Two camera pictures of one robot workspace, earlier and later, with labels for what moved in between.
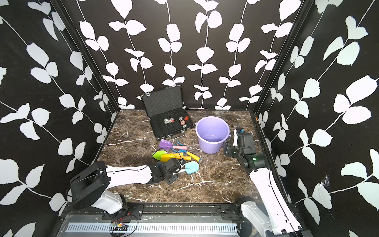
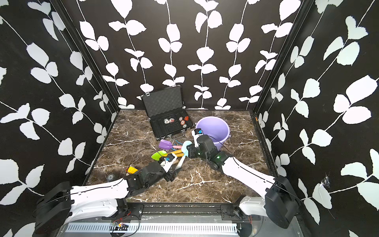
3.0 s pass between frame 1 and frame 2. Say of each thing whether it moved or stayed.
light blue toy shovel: moved
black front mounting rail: stayed
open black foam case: stayed
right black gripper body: moved
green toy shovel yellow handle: stayed
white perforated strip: stayed
